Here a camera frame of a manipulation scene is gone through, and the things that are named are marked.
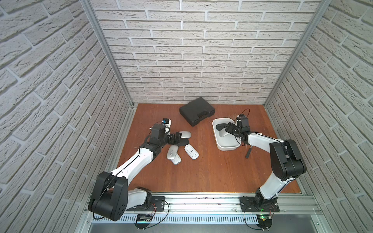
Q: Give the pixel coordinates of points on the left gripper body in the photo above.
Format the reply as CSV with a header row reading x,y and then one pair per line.
x,y
174,138

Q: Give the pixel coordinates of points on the flat black mouse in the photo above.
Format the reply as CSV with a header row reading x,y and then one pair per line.
x,y
183,142

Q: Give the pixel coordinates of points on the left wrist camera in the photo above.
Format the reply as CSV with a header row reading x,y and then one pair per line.
x,y
166,122

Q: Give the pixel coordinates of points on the small dark table object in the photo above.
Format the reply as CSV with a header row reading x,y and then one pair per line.
x,y
248,153

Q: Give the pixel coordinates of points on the silver mouse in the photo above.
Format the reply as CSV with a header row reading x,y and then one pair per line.
x,y
172,152
185,134

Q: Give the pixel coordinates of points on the aluminium front rail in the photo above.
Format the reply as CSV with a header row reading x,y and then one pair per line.
x,y
229,203

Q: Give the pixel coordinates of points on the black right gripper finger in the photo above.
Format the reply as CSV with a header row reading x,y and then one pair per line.
x,y
230,128
240,139

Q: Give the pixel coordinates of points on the aluminium corner post right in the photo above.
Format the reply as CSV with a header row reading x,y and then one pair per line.
x,y
316,18

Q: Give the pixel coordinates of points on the aluminium corner post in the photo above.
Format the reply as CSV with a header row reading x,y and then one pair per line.
x,y
316,18
89,10

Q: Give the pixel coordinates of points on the controller board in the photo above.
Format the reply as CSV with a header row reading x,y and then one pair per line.
x,y
143,221
264,222

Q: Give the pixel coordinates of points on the black rounded wireless mouse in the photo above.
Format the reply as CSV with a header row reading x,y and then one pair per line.
x,y
221,126

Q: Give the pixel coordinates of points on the aluminium corner post left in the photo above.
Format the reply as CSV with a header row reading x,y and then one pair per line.
x,y
89,10

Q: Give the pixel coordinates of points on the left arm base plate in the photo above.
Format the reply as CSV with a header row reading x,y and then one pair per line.
x,y
156,203

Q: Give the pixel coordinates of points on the white plastic storage box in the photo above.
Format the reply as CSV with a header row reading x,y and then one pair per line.
x,y
224,140

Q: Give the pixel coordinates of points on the black plastic tool case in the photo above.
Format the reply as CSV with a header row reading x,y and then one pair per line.
x,y
196,111

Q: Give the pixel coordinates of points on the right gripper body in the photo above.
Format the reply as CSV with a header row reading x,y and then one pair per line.
x,y
238,131

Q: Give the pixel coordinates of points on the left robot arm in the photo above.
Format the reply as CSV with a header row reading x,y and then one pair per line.
x,y
111,197

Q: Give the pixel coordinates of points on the right controller board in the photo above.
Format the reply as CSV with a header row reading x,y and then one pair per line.
x,y
264,222

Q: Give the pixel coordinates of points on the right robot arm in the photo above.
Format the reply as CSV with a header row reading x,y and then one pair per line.
x,y
287,162

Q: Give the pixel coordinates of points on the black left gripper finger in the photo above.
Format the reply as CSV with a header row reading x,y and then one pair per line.
x,y
175,141
175,136

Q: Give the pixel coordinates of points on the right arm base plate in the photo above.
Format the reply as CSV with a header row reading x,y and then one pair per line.
x,y
257,204

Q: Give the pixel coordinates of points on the left controller board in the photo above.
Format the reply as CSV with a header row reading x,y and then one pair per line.
x,y
143,221

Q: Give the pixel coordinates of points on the white mouse small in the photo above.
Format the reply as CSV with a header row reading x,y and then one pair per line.
x,y
177,159

